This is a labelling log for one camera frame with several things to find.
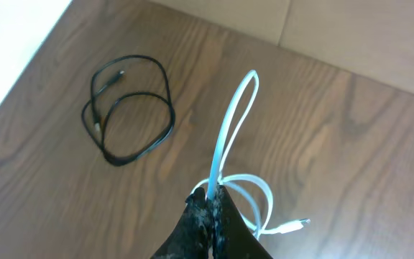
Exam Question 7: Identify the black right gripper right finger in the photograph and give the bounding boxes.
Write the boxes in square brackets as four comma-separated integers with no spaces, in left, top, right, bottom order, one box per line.
[211,185,272,259]

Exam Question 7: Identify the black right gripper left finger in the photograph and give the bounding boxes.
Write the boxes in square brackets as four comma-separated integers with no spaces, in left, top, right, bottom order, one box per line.
[152,187,209,259]

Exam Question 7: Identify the white USB cable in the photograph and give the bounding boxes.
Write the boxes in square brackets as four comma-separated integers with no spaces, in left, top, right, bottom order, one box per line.
[188,69,311,241]

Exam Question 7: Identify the black USB cable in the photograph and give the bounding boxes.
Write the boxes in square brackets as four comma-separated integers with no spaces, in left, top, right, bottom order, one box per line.
[80,54,176,167]

